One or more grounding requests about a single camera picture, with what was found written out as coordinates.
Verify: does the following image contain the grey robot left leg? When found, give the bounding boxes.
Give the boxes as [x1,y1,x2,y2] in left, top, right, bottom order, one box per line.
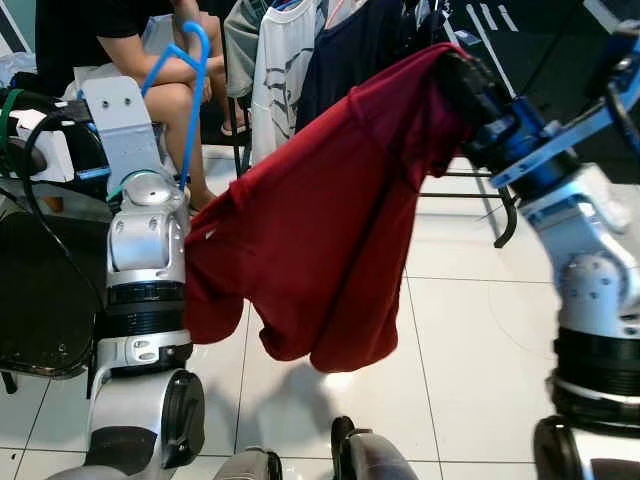
[213,447,284,480]

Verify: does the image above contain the white shirt with print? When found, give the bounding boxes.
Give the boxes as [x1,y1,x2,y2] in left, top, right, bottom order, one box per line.
[250,0,329,166]

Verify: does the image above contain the black round chair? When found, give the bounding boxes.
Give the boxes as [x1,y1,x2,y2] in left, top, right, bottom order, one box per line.
[0,208,103,381]

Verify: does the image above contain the seated person in black shirt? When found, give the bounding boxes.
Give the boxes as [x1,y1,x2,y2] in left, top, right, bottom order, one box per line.
[35,0,246,213]

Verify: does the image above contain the grey green shirt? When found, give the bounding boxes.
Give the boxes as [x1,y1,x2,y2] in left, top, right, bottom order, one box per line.
[222,0,269,101]

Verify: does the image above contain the grey robot leg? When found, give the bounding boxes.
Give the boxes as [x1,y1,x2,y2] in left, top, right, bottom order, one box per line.
[330,415,421,480]
[213,447,284,480]

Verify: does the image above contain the dark red shirt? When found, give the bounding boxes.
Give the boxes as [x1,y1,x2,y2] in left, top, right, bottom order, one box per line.
[183,42,471,374]

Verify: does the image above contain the grey robot right leg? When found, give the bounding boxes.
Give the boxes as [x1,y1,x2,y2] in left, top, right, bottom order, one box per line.
[330,415,421,480]

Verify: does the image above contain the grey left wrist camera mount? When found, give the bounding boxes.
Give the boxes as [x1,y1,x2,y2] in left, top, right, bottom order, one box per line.
[80,77,166,186]

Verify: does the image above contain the blue plastic hanger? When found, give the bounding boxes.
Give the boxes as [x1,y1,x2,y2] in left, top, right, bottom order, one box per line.
[140,20,213,191]

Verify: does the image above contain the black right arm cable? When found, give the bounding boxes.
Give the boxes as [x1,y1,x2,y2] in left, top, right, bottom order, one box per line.
[493,185,523,251]

